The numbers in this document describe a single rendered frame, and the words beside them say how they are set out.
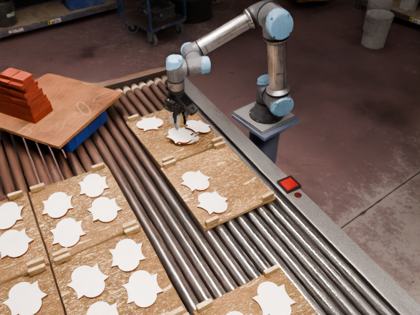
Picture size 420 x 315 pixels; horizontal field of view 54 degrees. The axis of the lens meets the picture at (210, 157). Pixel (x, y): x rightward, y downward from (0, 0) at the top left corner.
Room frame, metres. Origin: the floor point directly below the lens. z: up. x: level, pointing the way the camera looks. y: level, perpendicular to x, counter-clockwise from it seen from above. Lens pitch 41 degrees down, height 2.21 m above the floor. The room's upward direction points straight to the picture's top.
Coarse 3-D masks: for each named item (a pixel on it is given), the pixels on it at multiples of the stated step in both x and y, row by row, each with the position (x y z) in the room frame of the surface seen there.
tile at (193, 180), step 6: (186, 174) 1.35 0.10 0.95; (192, 174) 1.35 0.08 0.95; (198, 174) 1.35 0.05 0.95; (186, 180) 1.31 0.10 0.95; (192, 180) 1.31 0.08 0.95; (198, 180) 1.31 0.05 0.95; (204, 180) 1.31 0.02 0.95; (186, 186) 1.28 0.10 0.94; (192, 186) 1.27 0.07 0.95; (198, 186) 1.27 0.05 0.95; (204, 186) 1.27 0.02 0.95
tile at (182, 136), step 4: (172, 128) 1.66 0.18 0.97; (184, 128) 1.66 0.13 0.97; (168, 132) 1.63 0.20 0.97; (172, 132) 1.63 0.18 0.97; (176, 132) 1.63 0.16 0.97; (180, 132) 1.63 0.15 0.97; (184, 132) 1.63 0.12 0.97; (188, 132) 1.63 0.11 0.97; (192, 132) 1.63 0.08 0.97; (168, 136) 1.60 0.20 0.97; (172, 136) 1.60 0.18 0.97; (176, 136) 1.60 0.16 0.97; (180, 136) 1.60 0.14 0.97; (184, 136) 1.60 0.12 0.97; (188, 136) 1.60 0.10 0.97; (172, 140) 1.57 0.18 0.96; (176, 140) 1.57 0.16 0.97; (180, 140) 1.57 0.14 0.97; (184, 140) 1.57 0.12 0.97; (188, 140) 1.57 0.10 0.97
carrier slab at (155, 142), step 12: (168, 120) 1.77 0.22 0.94; (180, 120) 1.77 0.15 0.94; (144, 132) 1.67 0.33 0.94; (156, 132) 1.67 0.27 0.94; (144, 144) 1.57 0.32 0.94; (156, 144) 1.57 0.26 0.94; (168, 144) 1.57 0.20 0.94; (192, 144) 1.57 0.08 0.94; (204, 144) 1.57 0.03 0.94; (156, 156) 1.48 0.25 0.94; (180, 156) 1.48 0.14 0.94
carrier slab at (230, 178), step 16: (192, 160) 1.45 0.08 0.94; (208, 160) 1.45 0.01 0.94; (224, 160) 1.45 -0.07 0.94; (240, 160) 1.45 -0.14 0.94; (176, 176) 1.34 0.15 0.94; (208, 176) 1.34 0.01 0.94; (224, 176) 1.34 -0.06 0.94; (240, 176) 1.34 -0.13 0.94; (256, 176) 1.34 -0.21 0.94; (192, 192) 1.24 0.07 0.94; (224, 192) 1.24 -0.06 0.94; (240, 192) 1.24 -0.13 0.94; (256, 192) 1.24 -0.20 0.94; (192, 208) 1.15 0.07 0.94; (240, 208) 1.15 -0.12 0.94
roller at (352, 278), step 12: (204, 120) 1.80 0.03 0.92; (216, 132) 1.69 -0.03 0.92; (228, 144) 1.59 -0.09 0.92; (240, 156) 1.50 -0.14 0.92; (252, 168) 1.41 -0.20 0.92; (264, 180) 1.33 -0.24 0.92; (276, 192) 1.26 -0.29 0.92; (276, 204) 1.21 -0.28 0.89; (288, 204) 1.19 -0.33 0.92; (288, 216) 1.14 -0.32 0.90; (300, 216) 1.12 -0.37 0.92; (300, 228) 1.07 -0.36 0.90; (312, 228) 1.06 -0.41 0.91; (312, 240) 1.01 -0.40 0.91; (324, 252) 0.95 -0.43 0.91; (336, 264) 0.90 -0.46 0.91; (348, 276) 0.84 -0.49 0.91; (360, 288) 0.80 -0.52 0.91; (372, 300) 0.75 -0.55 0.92; (384, 312) 0.70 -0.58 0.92
